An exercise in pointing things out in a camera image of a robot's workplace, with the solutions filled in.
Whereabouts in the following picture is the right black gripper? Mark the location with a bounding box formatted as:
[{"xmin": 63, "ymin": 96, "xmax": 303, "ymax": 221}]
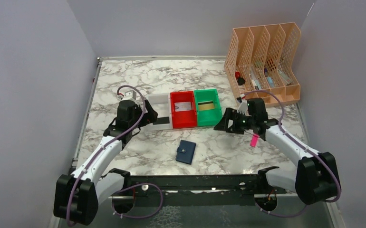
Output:
[{"xmin": 214, "ymin": 107, "xmax": 255, "ymax": 135}]

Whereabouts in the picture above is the clear pen pack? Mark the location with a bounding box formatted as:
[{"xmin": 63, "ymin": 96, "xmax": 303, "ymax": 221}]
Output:
[{"xmin": 250, "ymin": 67, "xmax": 261, "ymax": 90}]

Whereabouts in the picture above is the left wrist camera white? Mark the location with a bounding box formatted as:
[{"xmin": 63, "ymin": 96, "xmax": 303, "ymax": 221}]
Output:
[{"xmin": 117, "ymin": 90, "xmax": 137, "ymax": 102}]

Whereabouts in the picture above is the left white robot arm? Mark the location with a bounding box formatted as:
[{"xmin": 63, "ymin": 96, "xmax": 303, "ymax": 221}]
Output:
[{"xmin": 53, "ymin": 99, "xmax": 158, "ymax": 227}]

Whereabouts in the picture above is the white plastic bin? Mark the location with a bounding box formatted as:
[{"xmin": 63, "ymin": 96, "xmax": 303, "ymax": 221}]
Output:
[{"xmin": 147, "ymin": 93, "xmax": 173, "ymax": 131}]

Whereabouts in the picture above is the grey stapler in rack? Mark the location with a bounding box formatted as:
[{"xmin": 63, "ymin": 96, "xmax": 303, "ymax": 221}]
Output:
[{"xmin": 277, "ymin": 69, "xmax": 293, "ymax": 86}]

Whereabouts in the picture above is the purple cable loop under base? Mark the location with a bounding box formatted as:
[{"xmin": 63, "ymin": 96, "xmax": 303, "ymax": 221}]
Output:
[{"xmin": 111, "ymin": 183, "xmax": 164, "ymax": 219}]

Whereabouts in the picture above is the gold card in green bin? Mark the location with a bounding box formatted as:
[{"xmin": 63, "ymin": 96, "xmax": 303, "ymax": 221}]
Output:
[{"xmin": 198, "ymin": 101, "xmax": 215, "ymax": 111}]

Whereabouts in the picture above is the red black stamp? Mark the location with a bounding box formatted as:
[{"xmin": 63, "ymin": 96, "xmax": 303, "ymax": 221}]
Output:
[{"xmin": 235, "ymin": 71, "xmax": 246, "ymax": 86}]

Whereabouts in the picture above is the green plastic bin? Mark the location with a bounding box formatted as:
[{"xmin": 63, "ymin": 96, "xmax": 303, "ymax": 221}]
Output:
[{"xmin": 194, "ymin": 89, "xmax": 222, "ymax": 127}]

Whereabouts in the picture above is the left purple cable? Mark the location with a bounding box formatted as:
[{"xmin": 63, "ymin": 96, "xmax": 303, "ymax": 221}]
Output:
[{"xmin": 66, "ymin": 85, "xmax": 147, "ymax": 227}]

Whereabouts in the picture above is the pink highlighter pen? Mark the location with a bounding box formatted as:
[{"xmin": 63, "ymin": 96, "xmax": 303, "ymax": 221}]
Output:
[{"xmin": 250, "ymin": 134, "xmax": 260, "ymax": 148}]

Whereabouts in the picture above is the navy blue card holder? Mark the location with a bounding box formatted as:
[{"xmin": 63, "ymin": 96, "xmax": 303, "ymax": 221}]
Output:
[{"xmin": 175, "ymin": 140, "xmax": 196, "ymax": 165}]

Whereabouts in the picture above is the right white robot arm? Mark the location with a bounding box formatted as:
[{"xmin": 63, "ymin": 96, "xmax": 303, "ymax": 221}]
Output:
[{"xmin": 214, "ymin": 98, "xmax": 341, "ymax": 205}]

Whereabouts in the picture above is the peach file organizer rack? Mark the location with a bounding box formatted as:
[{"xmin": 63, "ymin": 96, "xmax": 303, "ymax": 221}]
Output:
[{"xmin": 224, "ymin": 22, "xmax": 301, "ymax": 107}]

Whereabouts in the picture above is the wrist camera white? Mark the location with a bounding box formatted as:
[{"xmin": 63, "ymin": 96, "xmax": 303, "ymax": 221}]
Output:
[
  {"xmin": 117, "ymin": 90, "xmax": 137, "ymax": 102},
  {"xmin": 237, "ymin": 95, "xmax": 248, "ymax": 115}
]

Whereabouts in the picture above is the silver card in red bin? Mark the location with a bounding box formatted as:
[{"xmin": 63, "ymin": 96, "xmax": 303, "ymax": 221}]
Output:
[{"xmin": 174, "ymin": 102, "xmax": 192, "ymax": 112}]

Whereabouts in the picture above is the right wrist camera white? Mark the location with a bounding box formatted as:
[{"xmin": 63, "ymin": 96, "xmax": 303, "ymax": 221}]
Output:
[{"xmin": 237, "ymin": 95, "xmax": 248, "ymax": 115}]

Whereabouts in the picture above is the red plastic bin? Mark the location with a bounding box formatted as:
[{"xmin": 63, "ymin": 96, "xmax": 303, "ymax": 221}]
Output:
[{"xmin": 170, "ymin": 91, "xmax": 198, "ymax": 129}]

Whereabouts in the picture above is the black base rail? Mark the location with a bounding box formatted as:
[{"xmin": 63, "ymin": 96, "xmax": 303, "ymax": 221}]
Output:
[{"xmin": 98, "ymin": 168, "xmax": 287, "ymax": 208}]

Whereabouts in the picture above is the black card in white bin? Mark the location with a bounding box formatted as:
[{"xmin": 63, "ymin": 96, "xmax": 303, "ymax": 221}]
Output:
[{"xmin": 154, "ymin": 117, "xmax": 170, "ymax": 125}]

